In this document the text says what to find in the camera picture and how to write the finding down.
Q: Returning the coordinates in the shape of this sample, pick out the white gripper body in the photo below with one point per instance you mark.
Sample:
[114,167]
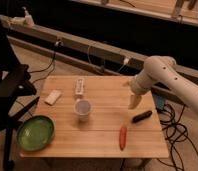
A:
[141,84]

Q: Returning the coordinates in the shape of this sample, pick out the white sponge block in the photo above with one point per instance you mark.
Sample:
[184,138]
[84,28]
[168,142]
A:
[52,97]

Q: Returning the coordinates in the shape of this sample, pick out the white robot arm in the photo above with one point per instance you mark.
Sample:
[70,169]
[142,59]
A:
[162,69]

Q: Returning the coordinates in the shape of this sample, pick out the orange carrot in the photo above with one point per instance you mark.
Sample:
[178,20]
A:
[122,137]

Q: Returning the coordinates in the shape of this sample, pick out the white rectangular box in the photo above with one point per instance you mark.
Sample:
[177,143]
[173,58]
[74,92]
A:
[79,88]

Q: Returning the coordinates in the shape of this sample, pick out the blue device on floor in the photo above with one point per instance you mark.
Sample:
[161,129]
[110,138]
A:
[159,101]

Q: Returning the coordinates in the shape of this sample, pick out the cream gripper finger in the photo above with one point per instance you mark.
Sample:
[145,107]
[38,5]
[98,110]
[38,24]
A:
[134,101]

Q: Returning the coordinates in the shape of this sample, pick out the green bowl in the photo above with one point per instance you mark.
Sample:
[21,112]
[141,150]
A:
[35,133]

